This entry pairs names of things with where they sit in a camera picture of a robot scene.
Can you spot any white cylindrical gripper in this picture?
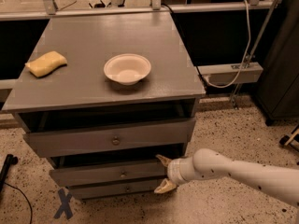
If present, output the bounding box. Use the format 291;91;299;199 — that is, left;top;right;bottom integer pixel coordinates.
154;154;193;194

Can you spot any white paper bowl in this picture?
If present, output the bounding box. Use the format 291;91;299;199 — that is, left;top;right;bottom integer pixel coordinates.
104;53;151;85

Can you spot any grey top drawer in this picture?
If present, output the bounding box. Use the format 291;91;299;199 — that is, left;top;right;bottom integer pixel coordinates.
24;119;195;158

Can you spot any blue tape cross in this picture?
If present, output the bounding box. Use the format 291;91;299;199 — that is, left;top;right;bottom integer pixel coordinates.
54;189;73;220

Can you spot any grey wooden drawer cabinet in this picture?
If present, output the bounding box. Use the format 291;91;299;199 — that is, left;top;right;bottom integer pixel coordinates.
2;11;206;201

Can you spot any black floor cable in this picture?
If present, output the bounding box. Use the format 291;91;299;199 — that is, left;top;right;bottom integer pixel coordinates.
3;181;34;224

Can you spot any slanted metal pole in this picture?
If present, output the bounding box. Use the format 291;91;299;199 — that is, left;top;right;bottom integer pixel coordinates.
229;0;286;110

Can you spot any black stand foot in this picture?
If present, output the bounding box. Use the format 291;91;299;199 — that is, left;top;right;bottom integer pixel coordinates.
0;154;18;192

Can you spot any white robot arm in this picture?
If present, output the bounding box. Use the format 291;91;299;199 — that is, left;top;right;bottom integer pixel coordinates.
154;148;299;209

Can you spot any yellow sponge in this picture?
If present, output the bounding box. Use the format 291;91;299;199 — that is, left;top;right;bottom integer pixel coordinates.
25;51;67;77

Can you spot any dark cabinet at right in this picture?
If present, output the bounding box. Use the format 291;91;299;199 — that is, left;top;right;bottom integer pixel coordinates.
253;0;299;126

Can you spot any white cable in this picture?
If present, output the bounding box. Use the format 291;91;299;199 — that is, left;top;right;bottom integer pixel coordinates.
202;0;252;90

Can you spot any black caster wheel frame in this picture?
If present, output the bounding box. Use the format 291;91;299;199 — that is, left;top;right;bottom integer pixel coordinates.
279;125;299;152

